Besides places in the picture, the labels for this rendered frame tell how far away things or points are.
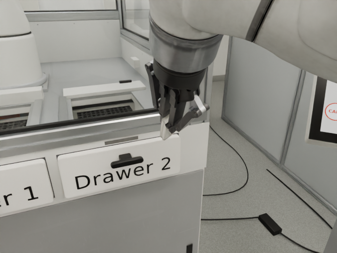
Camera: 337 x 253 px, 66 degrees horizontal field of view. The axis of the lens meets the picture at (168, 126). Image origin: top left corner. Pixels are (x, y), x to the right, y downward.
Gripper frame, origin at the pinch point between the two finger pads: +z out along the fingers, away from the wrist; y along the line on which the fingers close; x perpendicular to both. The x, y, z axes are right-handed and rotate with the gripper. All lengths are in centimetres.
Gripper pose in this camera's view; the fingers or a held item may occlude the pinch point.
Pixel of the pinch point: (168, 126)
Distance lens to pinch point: 52.1
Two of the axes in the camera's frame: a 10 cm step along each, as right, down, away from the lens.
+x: -7.5, 5.4, -3.9
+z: -0.9, 4.9, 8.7
